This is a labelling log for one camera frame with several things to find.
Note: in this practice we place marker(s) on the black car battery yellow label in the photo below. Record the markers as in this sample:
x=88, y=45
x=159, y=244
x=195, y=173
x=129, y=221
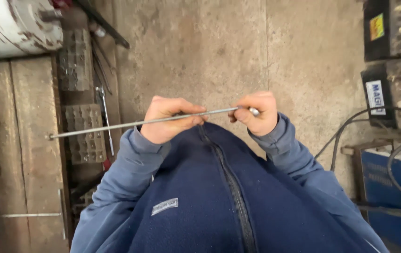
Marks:
x=391, y=28

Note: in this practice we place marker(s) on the white rusty metal tank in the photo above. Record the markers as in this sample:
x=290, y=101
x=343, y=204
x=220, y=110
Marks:
x=14, y=24

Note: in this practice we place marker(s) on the black metal bar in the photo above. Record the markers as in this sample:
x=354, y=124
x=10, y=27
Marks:
x=104, y=24

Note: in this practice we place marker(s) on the person's right hand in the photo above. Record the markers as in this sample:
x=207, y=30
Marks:
x=262, y=117

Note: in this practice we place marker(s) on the bundle of thin dark rods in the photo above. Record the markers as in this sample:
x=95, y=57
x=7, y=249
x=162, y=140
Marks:
x=102, y=61

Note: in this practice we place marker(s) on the long thin metal rod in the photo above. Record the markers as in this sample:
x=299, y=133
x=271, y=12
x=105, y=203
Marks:
x=133, y=123

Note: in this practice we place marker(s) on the wooden workbench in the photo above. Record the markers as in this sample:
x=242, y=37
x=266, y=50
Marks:
x=17, y=151

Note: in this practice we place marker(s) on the person's left fingers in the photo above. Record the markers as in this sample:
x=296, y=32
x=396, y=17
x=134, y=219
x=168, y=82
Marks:
x=193, y=114

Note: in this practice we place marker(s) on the person's left hand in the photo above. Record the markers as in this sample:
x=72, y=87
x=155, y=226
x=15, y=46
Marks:
x=165, y=121

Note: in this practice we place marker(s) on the blue welding machine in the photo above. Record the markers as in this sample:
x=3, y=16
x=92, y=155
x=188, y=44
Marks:
x=393, y=196

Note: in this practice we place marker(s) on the black car battery white label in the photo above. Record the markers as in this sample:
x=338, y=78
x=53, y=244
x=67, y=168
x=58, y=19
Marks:
x=384, y=95

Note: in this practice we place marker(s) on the dark blue fleece vest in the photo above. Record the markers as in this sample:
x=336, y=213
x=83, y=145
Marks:
x=221, y=196

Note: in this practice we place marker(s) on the chrome ratchet wrench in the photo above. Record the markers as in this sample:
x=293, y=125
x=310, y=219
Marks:
x=105, y=112

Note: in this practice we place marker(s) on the grey socket tray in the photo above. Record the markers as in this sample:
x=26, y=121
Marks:
x=75, y=59
x=85, y=135

